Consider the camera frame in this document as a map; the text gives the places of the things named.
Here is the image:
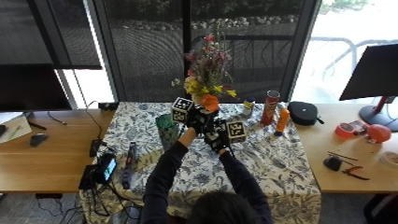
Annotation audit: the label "small black box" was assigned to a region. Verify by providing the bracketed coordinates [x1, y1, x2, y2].
[98, 101, 122, 112]

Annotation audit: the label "grey computer mouse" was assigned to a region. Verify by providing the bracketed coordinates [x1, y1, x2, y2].
[28, 133, 50, 148]

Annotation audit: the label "blue floral tablecloth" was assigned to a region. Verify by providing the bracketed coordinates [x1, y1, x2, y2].
[79, 101, 324, 224]

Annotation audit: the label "black cable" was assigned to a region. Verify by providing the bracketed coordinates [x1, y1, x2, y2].
[84, 100, 104, 141]

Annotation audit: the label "colourful flower bouquet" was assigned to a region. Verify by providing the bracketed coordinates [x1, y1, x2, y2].
[171, 33, 239, 117]

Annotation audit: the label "small black gadget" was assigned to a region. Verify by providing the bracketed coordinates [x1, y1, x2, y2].
[323, 155, 344, 173]

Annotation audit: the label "white tape roll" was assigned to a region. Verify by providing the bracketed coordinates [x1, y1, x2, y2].
[379, 150, 398, 169]

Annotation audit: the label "dark chair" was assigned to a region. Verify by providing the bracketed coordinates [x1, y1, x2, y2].
[363, 193, 398, 224]

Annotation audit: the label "bundle of black cables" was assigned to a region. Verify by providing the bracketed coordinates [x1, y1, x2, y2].
[36, 183, 143, 224]

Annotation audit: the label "person's left hand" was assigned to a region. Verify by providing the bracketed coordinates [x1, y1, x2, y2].
[184, 105, 220, 135]

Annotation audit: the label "red tape roll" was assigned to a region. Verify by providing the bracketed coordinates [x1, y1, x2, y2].
[333, 122, 357, 139]

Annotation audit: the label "red ball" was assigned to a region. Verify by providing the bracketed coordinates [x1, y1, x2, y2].
[367, 123, 393, 144]

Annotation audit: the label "white marker cube on left glove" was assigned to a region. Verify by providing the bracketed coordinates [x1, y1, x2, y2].
[171, 96, 195, 124]

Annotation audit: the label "black monitor on red stand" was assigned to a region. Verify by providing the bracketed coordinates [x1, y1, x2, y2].
[339, 43, 398, 133]

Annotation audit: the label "white marker cube on glove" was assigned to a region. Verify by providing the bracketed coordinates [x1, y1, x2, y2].
[224, 119, 249, 145]
[171, 96, 195, 124]

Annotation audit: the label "thin dark sticks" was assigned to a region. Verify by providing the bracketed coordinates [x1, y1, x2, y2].
[327, 150, 360, 162]

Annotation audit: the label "small red box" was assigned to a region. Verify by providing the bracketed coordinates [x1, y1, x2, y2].
[349, 119, 371, 134]

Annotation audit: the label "black device with lit screen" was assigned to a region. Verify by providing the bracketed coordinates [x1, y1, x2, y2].
[95, 152, 120, 185]

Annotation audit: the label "black power strip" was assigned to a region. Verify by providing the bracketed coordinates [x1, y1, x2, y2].
[122, 141, 140, 190]

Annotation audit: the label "red-handled pliers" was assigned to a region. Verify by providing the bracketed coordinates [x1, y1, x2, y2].
[341, 165, 371, 181]

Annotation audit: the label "black zipped case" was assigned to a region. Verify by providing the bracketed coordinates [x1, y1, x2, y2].
[287, 101, 327, 127]

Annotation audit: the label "black power adapter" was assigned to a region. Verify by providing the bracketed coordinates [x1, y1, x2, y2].
[88, 138, 104, 159]

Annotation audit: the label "red tube-shaped snack can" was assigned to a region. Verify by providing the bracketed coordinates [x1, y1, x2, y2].
[260, 90, 283, 127]

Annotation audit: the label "white paper notebook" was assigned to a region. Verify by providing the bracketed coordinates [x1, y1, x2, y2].
[0, 112, 34, 145]

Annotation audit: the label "orange plastic bottle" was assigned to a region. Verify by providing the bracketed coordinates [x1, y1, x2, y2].
[275, 107, 292, 137]

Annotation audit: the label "person's right hand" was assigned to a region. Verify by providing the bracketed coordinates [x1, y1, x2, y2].
[203, 119, 235, 154]

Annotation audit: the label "white bottle with yellow label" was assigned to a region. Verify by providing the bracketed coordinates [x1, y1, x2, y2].
[241, 97, 257, 119]

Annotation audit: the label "white marker cube on right glove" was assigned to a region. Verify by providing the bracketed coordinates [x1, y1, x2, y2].
[224, 119, 249, 145]

